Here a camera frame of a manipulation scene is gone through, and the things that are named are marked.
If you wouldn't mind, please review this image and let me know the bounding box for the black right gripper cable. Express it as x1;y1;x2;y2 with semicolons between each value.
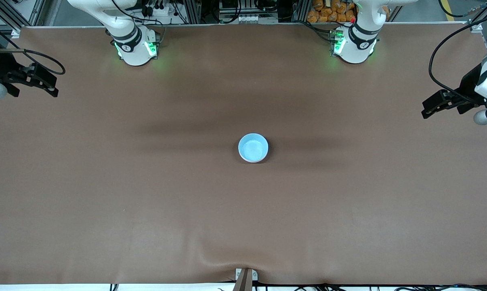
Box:
0;18;66;76

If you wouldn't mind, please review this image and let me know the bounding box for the white power strip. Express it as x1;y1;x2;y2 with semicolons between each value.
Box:
141;3;182;17

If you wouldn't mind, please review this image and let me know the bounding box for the aluminium frame post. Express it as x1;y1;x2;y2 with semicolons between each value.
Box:
182;0;204;25
291;0;309;23

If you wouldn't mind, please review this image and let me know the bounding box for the aluminium frame corner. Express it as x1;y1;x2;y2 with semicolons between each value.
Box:
468;0;487;53
0;0;46;38

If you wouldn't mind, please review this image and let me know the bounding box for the white terminal block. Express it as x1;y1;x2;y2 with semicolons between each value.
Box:
236;14;269;23

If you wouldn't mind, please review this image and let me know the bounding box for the brown table cloth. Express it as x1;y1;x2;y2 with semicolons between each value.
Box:
0;23;487;285

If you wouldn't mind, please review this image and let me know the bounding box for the blue bowl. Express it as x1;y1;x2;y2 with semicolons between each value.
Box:
238;133;269;163

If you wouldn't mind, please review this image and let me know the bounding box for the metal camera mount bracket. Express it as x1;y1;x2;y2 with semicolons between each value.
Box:
235;268;258;291

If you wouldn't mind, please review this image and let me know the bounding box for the orange snack bag pile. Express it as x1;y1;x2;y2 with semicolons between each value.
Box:
307;0;357;23

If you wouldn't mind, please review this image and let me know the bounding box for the black electronics box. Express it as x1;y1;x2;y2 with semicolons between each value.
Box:
218;0;278;13

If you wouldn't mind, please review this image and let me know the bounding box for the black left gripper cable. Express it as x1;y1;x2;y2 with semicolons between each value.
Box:
428;0;487;97

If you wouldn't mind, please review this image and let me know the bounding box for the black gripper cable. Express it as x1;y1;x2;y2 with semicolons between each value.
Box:
0;18;66;76
428;0;487;97

